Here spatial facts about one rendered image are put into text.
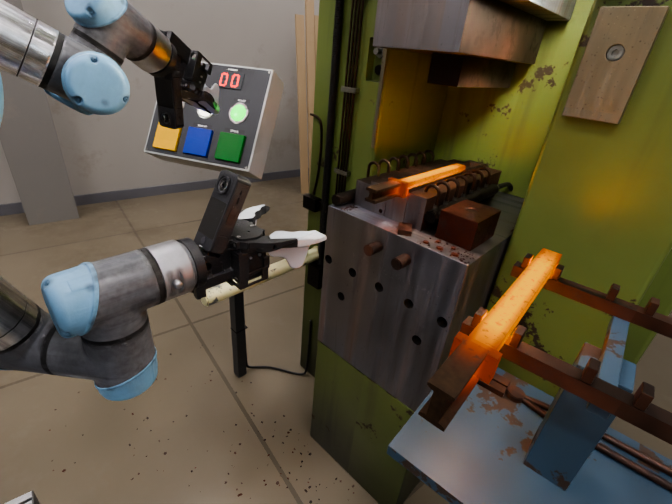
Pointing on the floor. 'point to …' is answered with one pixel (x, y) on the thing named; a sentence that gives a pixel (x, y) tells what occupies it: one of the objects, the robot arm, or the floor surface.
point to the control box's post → (238, 334)
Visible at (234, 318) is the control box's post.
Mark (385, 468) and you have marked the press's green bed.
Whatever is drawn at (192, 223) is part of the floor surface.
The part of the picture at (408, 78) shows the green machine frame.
